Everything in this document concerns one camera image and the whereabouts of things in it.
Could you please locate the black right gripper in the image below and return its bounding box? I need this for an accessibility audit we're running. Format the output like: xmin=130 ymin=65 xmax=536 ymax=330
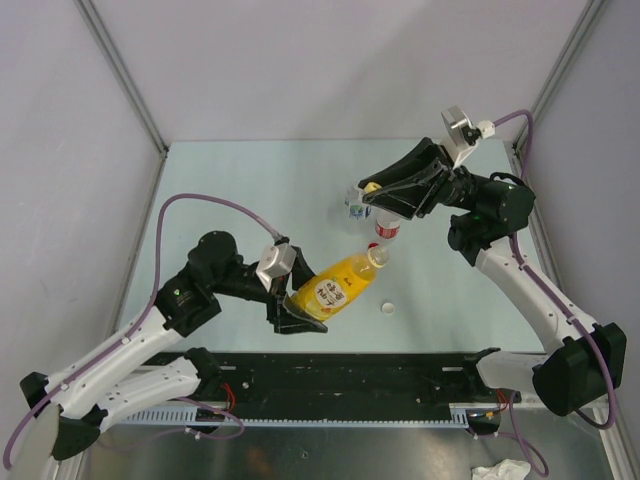
xmin=359 ymin=137 xmax=491 ymax=220

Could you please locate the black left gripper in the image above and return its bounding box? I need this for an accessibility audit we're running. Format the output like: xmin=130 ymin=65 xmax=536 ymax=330
xmin=211 ymin=247 xmax=334 ymax=333

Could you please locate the yellow juice bottle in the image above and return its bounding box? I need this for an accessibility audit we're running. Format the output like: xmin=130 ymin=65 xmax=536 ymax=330
xmin=291 ymin=245 xmax=389 ymax=322

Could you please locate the yellow bottle cap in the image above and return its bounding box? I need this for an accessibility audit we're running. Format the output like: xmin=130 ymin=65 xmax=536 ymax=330
xmin=364 ymin=182 xmax=382 ymax=194

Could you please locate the red label water bottle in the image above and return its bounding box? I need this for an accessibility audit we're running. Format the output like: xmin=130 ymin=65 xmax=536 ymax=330
xmin=375 ymin=209 xmax=401 ymax=240

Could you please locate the blue white label water bottle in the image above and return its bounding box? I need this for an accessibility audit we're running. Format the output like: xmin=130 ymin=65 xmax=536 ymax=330
xmin=344 ymin=185 xmax=371 ymax=222

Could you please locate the white bottle cap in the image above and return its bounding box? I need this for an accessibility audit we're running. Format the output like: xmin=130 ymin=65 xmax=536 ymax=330
xmin=380 ymin=302 xmax=395 ymax=315

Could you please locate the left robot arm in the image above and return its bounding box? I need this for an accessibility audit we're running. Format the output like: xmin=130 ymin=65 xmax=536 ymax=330
xmin=20 ymin=231 xmax=328 ymax=461

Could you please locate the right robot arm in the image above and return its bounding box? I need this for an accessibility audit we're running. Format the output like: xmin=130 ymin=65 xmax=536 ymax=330
xmin=358 ymin=138 xmax=627 ymax=428

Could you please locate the crumpled white tissue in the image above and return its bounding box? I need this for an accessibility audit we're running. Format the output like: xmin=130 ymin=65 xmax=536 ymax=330
xmin=471 ymin=459 xmax=531 ymax=480

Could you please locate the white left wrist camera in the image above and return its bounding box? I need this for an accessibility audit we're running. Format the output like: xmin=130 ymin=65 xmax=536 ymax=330
xmin=256 ymin=242 xmax=297 ymax=292

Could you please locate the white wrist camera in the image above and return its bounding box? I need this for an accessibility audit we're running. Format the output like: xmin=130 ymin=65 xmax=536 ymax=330
xmin=256 ymin=242 xmax=297 ymax=292
xmin=440 ymin=106 xmax=496 ymax=169

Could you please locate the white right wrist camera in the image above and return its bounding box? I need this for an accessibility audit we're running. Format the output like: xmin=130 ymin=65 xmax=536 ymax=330
xmin=440 ymin=106 xmax=496 ymax=169

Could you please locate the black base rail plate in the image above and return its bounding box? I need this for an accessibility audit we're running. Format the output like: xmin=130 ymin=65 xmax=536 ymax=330
xmin=191 ymin=353 xmax=511 ymax=423

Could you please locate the grey slotted cable duct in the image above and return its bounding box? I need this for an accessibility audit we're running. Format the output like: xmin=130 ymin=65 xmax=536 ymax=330
xmin=119 ymin=404 xmax=474 ymax=431

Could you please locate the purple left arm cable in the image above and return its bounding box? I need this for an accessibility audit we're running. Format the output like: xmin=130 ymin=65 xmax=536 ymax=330
xmin=1 ymin=193 xmax=291 ymax=466

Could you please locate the left aluminium frame post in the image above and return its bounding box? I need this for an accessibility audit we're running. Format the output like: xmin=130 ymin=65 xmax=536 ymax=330
xmin=73 ymin=0 xmax=169 ymax=157

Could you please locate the aluminium frame post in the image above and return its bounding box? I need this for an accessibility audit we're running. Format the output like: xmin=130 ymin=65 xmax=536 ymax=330
xmin=530 ymin=0 xmax=610 ymax=126
xmin=73 ymin=0 xmax=169 ymax=157

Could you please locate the right aluminium frame post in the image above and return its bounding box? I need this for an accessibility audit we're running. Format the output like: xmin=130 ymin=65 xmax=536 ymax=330
xmin=530 ymin=0 xmax=610 ymax=126

